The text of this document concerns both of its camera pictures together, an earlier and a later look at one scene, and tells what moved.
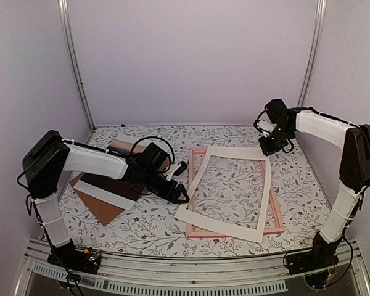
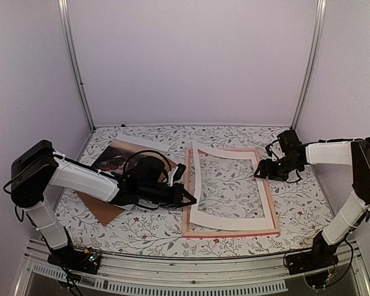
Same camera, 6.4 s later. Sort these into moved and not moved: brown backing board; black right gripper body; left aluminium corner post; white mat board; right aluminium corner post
Moved: white mat board; black right gripper body
Not moved: left aluminium corner post; brown backing board; right aluminium corner post
